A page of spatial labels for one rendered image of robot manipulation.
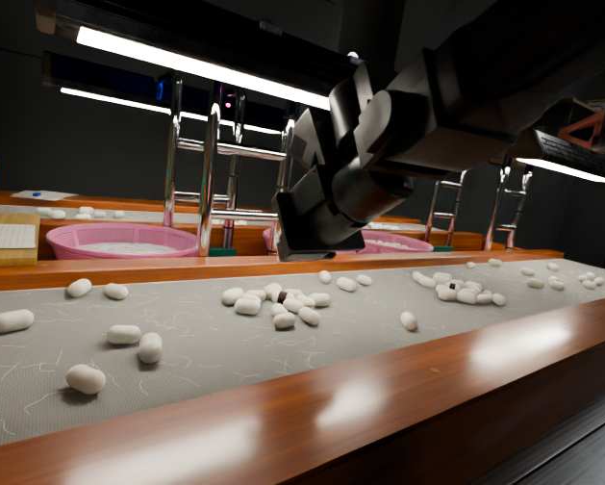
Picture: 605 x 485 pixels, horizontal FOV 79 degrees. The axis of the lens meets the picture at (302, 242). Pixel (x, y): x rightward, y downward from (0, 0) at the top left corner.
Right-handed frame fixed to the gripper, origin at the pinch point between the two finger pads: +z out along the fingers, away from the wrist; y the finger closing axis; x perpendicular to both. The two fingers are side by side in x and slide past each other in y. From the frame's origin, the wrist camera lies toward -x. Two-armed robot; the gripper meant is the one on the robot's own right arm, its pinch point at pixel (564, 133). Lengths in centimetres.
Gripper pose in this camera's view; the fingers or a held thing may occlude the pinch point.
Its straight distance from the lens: 86.9
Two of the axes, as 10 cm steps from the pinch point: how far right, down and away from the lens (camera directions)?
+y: -8.4, -0.1, -5.4
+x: -1.3, 9.8, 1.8
